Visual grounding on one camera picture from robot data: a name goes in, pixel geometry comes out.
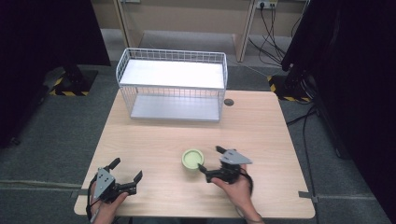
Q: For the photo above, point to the black round table grommet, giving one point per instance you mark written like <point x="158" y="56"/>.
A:
<point x="229" y="102"/>

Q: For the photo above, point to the person's left hand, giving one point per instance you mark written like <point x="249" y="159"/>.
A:
<point x="107" y="210"/>

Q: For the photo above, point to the white wall power socket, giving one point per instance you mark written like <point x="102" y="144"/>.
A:
<point x="266" y="3"/>

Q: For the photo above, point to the black stand with hazard-striped base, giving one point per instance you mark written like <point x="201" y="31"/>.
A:
<point x="73" y="82"/>
<point x="292" y="87"/>

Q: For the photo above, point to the person's right hand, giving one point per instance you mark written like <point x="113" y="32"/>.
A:
<point x="238" y="194"/>

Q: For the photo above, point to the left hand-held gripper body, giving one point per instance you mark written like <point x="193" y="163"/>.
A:
<point x="104" y="183"/>

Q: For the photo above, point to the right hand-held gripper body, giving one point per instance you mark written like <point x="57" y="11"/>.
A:
<point x="233" y="158"/>

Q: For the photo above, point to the dark curtain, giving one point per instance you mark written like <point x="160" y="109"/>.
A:
<point x="358" y="77"/>
<point x="37" y="46"/>

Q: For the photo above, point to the grey floor tape piece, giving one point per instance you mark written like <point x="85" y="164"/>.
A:
<point x="307" y="196"/>

